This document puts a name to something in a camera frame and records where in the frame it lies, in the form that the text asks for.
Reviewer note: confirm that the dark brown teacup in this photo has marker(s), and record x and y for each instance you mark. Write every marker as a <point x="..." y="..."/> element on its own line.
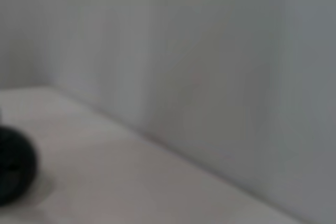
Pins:
<point x="15" y="166"/>

